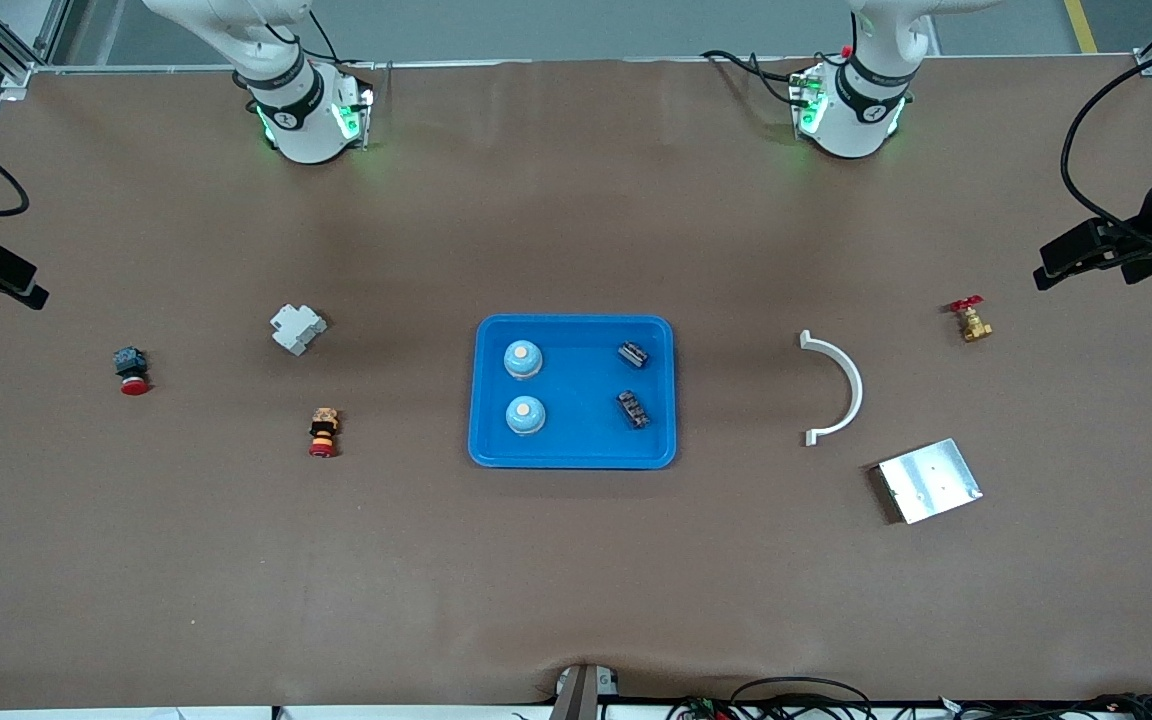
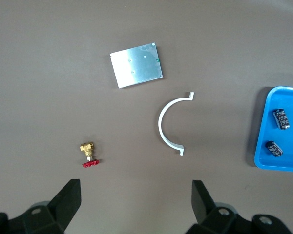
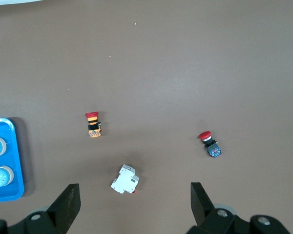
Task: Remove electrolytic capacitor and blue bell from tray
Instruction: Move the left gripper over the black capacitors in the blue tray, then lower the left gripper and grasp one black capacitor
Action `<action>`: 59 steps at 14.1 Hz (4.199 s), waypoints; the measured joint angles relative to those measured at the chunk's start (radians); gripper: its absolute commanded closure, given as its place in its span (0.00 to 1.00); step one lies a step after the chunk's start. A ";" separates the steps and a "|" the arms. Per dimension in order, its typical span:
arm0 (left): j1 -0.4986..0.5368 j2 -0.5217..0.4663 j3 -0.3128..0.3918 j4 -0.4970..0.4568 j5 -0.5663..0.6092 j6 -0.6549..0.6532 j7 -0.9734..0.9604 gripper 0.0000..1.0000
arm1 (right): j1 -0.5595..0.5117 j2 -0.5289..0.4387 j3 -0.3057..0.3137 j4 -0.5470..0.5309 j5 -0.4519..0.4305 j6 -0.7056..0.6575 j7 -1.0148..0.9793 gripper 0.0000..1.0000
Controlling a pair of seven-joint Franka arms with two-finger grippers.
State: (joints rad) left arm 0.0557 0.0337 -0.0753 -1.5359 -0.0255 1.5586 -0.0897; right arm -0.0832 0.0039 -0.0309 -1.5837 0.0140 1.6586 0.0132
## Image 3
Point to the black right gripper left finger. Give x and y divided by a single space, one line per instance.
61 209

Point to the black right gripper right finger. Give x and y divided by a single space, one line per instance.
205 209

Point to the blue plastic tray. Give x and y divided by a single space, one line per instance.
12 185

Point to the white circuit breaker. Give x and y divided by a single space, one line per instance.
124 180

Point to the red mushroom push button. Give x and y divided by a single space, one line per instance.
205 135

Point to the orange emergency stop button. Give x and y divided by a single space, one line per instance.
94 122

